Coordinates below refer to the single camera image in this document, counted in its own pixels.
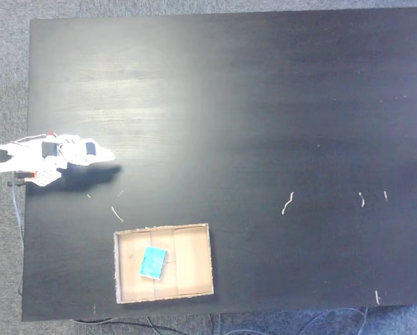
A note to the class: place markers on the open cardboard box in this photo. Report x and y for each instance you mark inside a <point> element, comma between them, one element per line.
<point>191,265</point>

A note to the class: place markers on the green rectangular block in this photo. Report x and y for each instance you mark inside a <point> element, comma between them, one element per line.
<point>153,262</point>

